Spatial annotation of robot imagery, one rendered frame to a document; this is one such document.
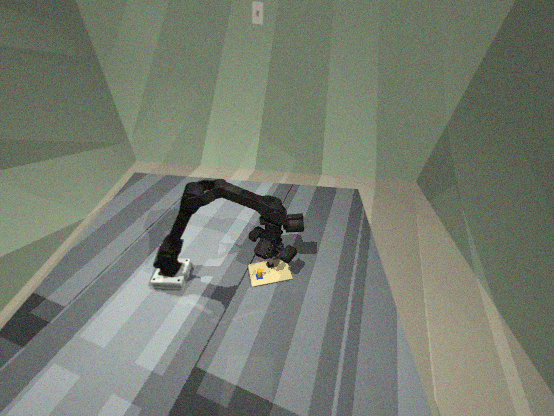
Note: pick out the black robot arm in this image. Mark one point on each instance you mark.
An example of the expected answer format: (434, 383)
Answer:
(273, 216)

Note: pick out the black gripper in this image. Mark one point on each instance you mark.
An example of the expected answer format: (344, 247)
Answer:
(286, 254)

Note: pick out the pale yellow plate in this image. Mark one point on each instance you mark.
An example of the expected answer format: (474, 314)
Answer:
(269, 272)

